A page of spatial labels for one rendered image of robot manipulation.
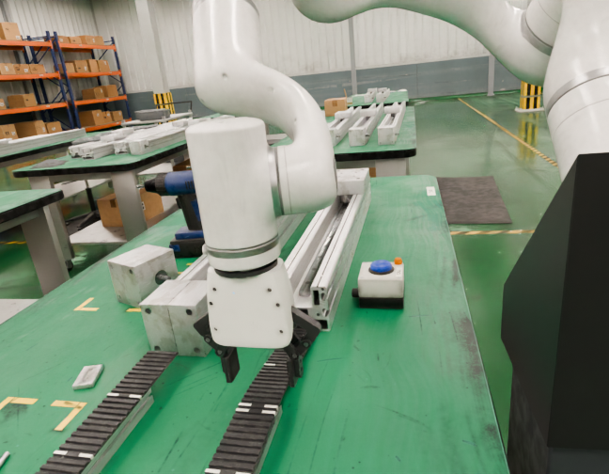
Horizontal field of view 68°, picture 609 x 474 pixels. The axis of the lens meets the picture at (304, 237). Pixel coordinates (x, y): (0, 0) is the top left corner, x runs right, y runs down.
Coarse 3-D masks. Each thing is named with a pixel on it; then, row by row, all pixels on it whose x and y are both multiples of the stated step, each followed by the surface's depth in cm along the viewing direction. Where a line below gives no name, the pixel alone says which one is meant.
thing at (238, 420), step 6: (234, 414) 55; (234, 420) 54; (240, 420) 54; (246, 420) 54; (252, 420) 54; (258, 420) 54; (264, 420) 54; (270, 420) 53; (234, 426) 53; (240, 426) 53; (246, 426) 53; (252, 426) 53; (258, 426) 53; (264, 426) 53; (270, 426) 53
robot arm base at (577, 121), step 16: (592, 80) 55; (608, 80) 54; (576, 96) 56; (592, 96) 55; (608, 96) 53; (560, 112) 58; (576, 112) 55; (592, 112) 54; (608, 112) 53; (560, 128) 58; (576, 128) 55; (592, 128) 53; (608, 128) 52; (560, 144) 57; (576, 144) 54; (592, 144) 53; (608, 144) 51; (560, 160) 57; (560, 176) 58
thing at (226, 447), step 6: (222, 444) 51; (228, 444) 51; (234, 444) 51; (240, 444) 50; (246, 444) 50; (252, 444) 50; (258, 444) 50; (216, 450) 50; (222, 450) 50; (228, 450) 50; (234, 450) 50; (240, 450) 50; (246, 450) 50; (252, 450) 49; (258, 450) 49; (252, 456) 49; (258, 456) 49
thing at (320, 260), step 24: (336, 216) 118; (360, 216) 120; (312, 240) 97; (336, 240) 94; (288, 264) 84; (312, 264) 90; (336, 264) 84; (312, 288) 75; (336, 288) 85; (312, 312) 77
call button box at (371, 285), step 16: (368, 272) 84; (384, 272) 82; (400, 272) 82; (352, 288) 87; (368, 288) 82; (384, 288) 81; (400, 288) 80; (368, 304) 83; (384, 304) 82; (400, 304) 81
